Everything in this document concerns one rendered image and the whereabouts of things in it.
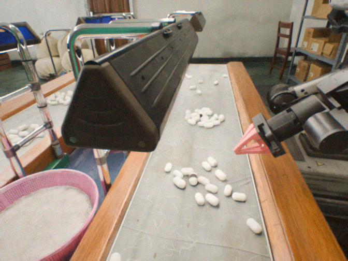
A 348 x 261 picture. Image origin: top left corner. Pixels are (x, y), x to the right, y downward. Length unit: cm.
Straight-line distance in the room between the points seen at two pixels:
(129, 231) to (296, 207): 35
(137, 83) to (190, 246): 36
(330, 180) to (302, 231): 76
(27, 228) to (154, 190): 29
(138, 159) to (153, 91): 45
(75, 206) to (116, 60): 46
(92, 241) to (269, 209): 37
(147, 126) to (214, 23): 516
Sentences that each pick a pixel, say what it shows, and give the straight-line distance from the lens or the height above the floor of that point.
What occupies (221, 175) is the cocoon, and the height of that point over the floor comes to 76.
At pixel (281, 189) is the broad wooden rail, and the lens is 58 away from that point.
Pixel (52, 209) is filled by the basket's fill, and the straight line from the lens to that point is 62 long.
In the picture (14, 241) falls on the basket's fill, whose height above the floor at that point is 73.
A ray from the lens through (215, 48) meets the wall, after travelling 536.
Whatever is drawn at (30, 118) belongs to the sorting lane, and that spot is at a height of 74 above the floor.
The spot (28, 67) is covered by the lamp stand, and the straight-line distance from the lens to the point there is 71.
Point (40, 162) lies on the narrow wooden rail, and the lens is 79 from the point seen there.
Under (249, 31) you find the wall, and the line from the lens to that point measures 544.
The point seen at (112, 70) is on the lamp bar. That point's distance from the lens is 17.
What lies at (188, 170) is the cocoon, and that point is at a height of 76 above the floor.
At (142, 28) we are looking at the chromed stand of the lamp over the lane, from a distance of 38.
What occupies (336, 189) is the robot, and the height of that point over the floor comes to 38.
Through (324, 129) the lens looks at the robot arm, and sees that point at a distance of 46.
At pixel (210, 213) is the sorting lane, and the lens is 52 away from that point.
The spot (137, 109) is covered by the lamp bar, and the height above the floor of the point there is 108.
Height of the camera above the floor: 114
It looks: 29 degrees down
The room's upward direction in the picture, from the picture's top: 2 degrees counter-clockwise
